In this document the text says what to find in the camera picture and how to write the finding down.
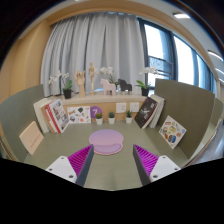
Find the white orchid left pot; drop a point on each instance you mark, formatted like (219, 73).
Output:
(65, 84)

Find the white orchid right pot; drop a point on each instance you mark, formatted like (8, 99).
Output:
(145, 86)

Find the black book right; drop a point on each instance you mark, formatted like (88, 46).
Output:
(146, 112)

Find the white wall socket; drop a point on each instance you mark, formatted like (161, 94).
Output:
(134, 106)
(120, 107)

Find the white books behind black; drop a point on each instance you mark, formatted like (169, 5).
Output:
(161, 103)

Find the black wooden horse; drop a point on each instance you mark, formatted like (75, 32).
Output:
(124, 86)

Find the purple round number sign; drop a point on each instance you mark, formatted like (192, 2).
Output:
(94, 110)

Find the small potted plant left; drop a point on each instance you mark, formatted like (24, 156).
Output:
(99, 118)

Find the colourful sticker book right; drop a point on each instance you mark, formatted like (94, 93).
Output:
(172, 132)

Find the white books stack left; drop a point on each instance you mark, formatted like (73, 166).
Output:
(39, 114)

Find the sticker card white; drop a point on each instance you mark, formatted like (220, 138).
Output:
(79, 115)

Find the small potted plant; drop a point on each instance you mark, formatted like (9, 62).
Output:
(99, 118)
(129, 117)
(111, 117)

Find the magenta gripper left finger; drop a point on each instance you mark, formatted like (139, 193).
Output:
(74, 168)

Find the white wall socket right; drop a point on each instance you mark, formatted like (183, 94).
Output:
(134, 106)

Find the small potted plant middle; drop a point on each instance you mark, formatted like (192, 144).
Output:
(111, 117)

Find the beige booklet left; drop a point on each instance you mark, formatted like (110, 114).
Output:
(31, 137)

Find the small potted plant right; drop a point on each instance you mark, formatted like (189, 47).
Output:
(129, 117)

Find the pink wooden horse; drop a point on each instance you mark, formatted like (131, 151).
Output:
(107, 86)

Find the wooden mannequin figure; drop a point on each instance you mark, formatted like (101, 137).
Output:
(92, 72)

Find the wooden shelf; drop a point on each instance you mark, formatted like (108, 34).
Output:
(106, 102)

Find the wooden hand model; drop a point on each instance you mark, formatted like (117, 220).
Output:
(80, 80)

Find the purple mouse pad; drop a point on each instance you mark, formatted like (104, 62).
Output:
(106, 141)

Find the grey curtain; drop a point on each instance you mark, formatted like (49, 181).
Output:
(97, 40)

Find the white orchid middle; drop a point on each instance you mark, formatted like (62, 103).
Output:
(109, 72)

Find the red white magazine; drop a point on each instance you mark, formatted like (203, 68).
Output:
(58, 115)

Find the white wall socket left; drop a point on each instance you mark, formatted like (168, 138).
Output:
(120, 107)

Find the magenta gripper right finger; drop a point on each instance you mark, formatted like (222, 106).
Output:
(152, 167)

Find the white orchid pot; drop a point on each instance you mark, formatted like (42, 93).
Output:
(65, 84)
(145, 86)

